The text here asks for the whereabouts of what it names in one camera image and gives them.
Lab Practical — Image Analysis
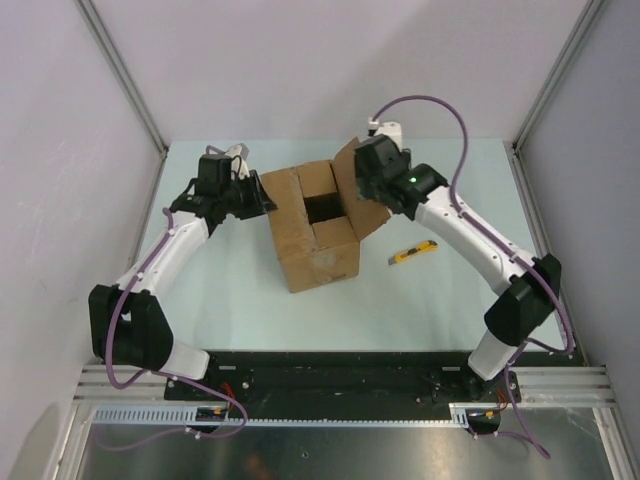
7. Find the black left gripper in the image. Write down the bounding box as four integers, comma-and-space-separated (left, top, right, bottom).
219, 170, 275, 221

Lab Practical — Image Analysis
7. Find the brown cardboard express box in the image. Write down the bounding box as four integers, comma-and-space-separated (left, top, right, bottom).
261, 138, 390, 293

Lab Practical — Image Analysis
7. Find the yellow utility knife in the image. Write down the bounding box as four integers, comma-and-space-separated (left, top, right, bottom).
388, 240, 439, 266

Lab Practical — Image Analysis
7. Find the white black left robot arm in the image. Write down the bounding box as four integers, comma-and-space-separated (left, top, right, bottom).
88, 143, 277, 400

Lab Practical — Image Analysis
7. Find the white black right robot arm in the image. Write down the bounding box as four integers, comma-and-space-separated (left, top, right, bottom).
355, 135, 561, 401

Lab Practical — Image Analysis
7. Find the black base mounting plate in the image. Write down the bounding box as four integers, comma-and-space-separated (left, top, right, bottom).
162, 349, 524, 409

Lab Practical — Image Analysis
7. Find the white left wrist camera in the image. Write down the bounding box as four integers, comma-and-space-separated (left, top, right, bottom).
224, 143, 250, 180

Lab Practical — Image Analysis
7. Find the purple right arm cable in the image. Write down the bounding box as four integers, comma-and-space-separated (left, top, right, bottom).
368, 94, 576, 459

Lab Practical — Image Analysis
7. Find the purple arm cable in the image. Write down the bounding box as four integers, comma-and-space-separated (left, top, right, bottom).
94, 144, 249, 449
368, 94, 576, 459

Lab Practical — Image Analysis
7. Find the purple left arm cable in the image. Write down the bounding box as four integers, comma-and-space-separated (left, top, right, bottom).
94, 144, 249, 449

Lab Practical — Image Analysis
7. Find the grey slotted cable duct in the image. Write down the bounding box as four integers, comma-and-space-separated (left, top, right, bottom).
92, 404, 474, 429

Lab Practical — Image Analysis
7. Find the left aluminium frame post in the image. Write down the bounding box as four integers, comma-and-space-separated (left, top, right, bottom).
74, 0, 169, 158

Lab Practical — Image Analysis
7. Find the aluminium frame post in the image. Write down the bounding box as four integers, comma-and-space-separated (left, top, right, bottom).
74, 0, 169, 158
512, 0, 610, 151

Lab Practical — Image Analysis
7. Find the right aluminium frame post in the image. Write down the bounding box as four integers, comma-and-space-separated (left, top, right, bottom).
512, 0, 610, 151

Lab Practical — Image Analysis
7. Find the aluminium frame rail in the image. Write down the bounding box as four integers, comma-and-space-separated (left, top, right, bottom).
505, 141, 639, 479

